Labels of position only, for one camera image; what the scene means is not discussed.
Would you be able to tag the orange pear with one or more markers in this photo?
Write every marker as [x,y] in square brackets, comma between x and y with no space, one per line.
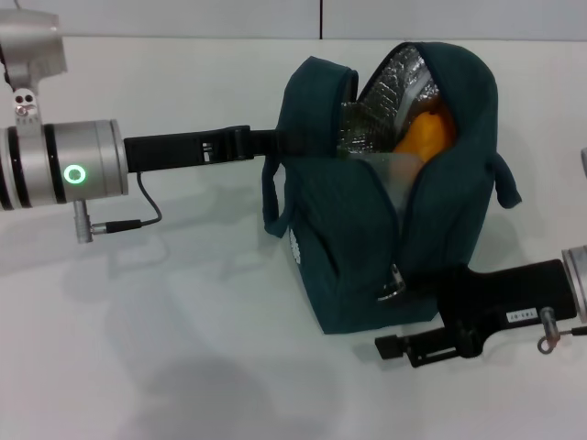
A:
[426,135]

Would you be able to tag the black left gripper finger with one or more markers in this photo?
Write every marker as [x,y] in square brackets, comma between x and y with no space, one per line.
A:
[270,139]

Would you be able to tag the teal fabric zipper bag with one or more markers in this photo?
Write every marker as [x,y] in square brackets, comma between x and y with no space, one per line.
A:
[348,256]

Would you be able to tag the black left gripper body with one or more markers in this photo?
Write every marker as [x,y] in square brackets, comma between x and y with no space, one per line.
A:
[174,149]

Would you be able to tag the clear blue-rimmed plastic container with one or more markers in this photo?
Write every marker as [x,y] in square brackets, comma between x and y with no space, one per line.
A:
[399,176]

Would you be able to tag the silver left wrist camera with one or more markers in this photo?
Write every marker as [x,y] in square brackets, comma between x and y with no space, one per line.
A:
[27,41]

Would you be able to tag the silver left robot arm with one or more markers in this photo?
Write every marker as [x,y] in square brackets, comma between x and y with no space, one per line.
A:
[59,169]

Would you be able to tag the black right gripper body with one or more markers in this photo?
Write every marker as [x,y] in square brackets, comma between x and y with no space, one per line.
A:
[504,298]

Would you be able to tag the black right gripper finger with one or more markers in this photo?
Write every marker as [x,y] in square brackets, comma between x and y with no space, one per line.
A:
[422,286]
[422,348]

